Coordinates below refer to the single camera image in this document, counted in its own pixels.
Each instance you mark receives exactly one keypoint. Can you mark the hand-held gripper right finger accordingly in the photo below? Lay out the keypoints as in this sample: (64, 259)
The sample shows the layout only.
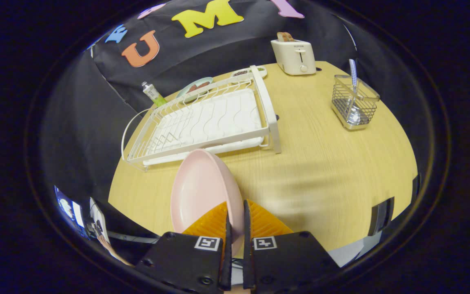
(248, 261)

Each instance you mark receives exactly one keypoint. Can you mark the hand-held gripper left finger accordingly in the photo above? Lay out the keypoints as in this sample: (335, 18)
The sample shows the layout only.
(186, 261)

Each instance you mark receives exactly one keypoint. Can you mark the pink plate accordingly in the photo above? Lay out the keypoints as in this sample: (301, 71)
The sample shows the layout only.
(202, 192)

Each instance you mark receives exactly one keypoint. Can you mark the pale green plate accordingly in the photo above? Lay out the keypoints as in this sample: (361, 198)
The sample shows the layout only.
(186, 93)

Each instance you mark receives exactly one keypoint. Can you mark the small white divided dish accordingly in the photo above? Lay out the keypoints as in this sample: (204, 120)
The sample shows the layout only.
(241, 73)

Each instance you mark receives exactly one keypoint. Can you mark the black table clamp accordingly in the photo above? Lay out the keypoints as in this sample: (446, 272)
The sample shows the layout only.
(381, 215)

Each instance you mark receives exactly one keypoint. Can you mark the black backdrop cloth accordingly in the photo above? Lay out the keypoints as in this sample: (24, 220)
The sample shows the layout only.
(96, 122)

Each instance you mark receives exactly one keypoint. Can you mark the green and white tube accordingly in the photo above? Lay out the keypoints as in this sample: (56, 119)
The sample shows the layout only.
(152, 93)

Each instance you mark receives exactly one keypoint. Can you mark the brown sausages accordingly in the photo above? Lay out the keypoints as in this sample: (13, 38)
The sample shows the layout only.
(199, 86)

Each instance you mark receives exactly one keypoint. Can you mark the white toaster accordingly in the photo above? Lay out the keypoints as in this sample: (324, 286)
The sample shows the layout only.
(294, 57)

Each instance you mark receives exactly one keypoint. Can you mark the brown toast slice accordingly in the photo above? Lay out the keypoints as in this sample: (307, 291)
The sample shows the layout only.
(285, 36)

